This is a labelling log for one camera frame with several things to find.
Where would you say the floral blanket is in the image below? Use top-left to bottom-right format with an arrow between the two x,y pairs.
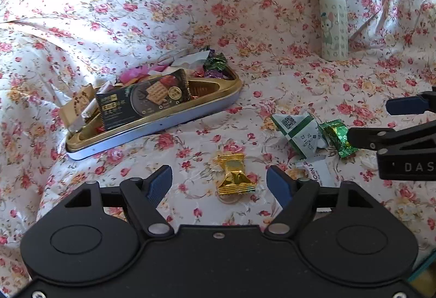
0,0 -> 436,298

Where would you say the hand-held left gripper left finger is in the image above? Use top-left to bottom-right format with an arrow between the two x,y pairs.
61,165 -> 174,239

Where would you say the white crumpled wrapper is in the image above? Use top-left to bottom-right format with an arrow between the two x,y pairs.
172,52 -> 209,68

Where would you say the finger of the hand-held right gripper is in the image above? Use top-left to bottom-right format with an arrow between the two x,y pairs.
386,91 -> 436,115
348,120 -> 436,151

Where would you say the tan snack packet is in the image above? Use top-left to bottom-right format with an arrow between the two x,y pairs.
60,84 -> 95,134

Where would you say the lilac tin with gold inside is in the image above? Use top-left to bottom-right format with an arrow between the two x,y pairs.
65,49 -> 243,161

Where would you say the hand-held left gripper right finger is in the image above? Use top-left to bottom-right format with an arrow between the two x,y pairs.
265,165 -> 379,238

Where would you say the white and green snack packet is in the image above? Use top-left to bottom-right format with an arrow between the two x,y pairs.
271,112 -> 323,156

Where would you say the bright green foil candy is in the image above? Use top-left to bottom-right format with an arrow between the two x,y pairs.
318,119 -> 358,159

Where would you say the dark green foil candy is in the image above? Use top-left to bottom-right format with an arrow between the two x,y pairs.
203,52 -> 228,72

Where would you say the pink wrapper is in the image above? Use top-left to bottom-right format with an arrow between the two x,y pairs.
120,66 -> 151,84

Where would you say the black cracker packet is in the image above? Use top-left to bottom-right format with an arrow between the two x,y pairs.
95,68 -> 192,130

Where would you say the gold foil candy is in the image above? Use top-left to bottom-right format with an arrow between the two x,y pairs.
217,154 -> 257,197

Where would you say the green patterned thermos bottle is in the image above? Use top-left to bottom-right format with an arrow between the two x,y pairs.
316,0 -> 349,62

